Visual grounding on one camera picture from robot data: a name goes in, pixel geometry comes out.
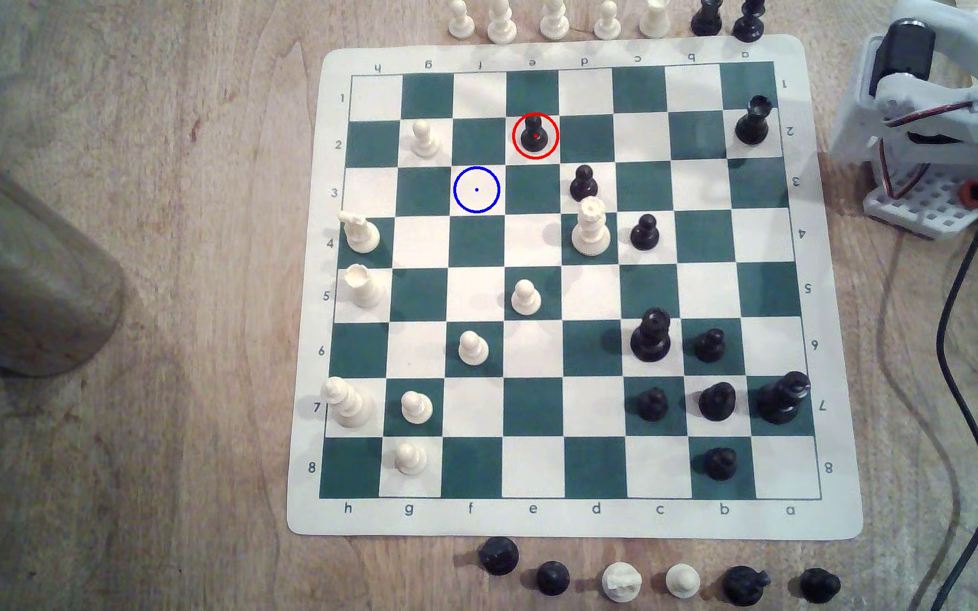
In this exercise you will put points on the black pawn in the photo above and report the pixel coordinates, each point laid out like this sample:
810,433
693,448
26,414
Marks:
498,556
652,405
716,401
710,346
536,136
583,185
720,463
553,578
819,585
644,234

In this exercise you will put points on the black knight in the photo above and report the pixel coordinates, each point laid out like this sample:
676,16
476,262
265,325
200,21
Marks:
744,585

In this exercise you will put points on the white pawn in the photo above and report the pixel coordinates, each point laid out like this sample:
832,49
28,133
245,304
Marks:
473,350
410,460
461,20
425,142
607,23
416,409
526,300
682,580

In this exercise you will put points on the green white chess mat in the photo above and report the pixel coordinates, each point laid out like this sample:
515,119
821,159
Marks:
531,407

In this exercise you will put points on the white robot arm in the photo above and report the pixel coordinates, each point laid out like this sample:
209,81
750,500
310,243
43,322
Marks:
922,93

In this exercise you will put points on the grey metal cylinder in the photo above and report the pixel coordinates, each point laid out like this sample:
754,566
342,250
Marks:
22,280

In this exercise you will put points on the black queen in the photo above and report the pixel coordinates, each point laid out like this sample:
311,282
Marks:
651,338

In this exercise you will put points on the white queen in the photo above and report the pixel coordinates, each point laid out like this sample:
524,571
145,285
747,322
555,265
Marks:
591,229

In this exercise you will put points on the black king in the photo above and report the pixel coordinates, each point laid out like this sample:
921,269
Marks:
782,399

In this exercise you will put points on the white rook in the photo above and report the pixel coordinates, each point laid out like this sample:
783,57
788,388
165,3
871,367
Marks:
363,288
655,19

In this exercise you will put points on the black bishop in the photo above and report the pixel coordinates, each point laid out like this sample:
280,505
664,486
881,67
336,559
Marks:
706,19

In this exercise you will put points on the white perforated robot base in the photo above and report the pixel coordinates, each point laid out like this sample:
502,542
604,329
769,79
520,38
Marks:
922,204

